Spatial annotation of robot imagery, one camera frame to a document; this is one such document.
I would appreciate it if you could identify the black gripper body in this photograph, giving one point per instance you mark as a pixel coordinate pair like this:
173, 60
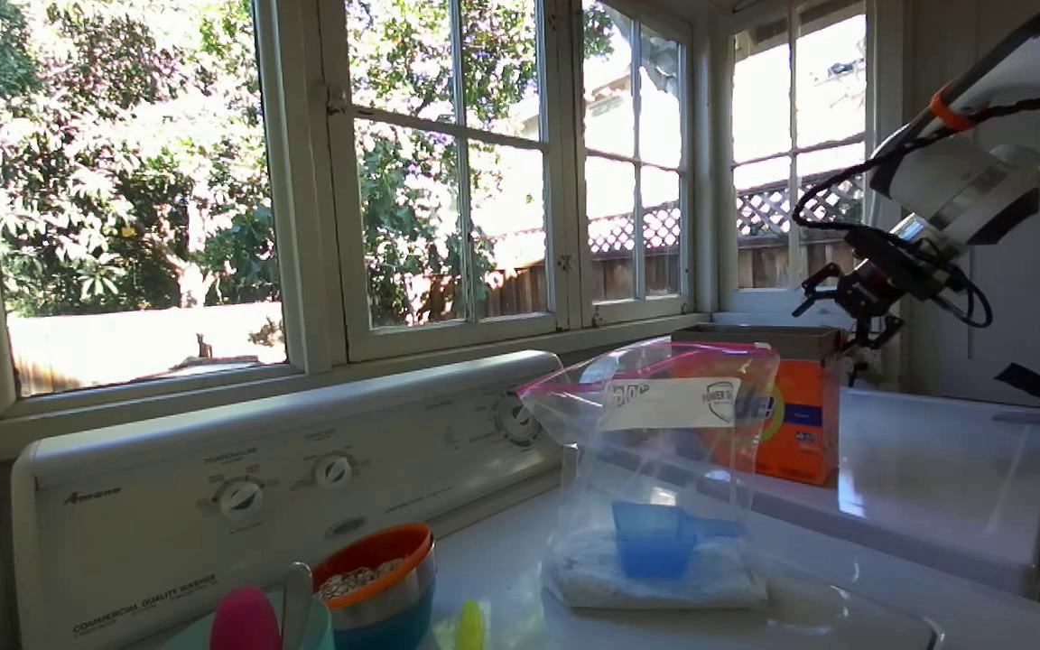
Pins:
885, 279

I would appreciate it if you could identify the clear plastic zip bag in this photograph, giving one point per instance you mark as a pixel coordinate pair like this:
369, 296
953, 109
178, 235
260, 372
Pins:
651, 456

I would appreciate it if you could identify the white wooden window frame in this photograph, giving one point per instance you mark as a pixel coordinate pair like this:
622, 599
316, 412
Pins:
309, 238

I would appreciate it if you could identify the orange cardboard box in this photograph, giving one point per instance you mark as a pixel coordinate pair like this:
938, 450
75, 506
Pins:
803, 418

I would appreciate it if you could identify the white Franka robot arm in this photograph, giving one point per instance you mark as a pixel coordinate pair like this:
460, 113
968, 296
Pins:
964, 181

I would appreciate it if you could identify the blue bowl with orange rim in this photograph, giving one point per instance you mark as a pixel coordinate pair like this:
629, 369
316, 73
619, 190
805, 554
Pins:
378, 589

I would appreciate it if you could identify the yellow-green flat utensil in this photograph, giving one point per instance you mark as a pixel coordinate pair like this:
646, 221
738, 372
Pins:
471, 624

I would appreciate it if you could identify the white washing machine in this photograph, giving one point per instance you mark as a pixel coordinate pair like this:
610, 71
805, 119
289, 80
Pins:
161, 518

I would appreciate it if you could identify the pink rounded utensil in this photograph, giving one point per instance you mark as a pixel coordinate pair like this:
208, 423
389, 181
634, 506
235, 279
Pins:
242, 617

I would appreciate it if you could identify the green translucent plastic cup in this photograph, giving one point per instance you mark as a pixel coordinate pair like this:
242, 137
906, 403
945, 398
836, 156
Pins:
303, 613

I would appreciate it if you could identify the small white washer knob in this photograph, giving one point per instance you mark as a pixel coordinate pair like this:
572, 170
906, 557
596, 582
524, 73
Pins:
239, 497
332, 471

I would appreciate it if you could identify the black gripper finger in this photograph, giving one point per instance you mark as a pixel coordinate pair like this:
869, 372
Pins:
822, 288
877, 332

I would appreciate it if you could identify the narrow white window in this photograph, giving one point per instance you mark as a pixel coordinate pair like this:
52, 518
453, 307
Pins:
799, 146

